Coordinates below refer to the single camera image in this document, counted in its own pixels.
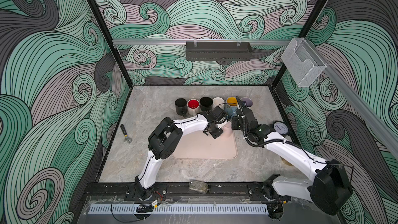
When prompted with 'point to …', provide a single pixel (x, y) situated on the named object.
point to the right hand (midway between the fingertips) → (235, 117)
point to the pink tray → (199, 145)
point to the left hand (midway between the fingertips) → (218, 131)
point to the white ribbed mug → (218, 101)
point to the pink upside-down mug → (227, 129)
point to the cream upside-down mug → (193, 105)
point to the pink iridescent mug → (249, 101)
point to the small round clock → (281, 127)
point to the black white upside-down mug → (206, 103)
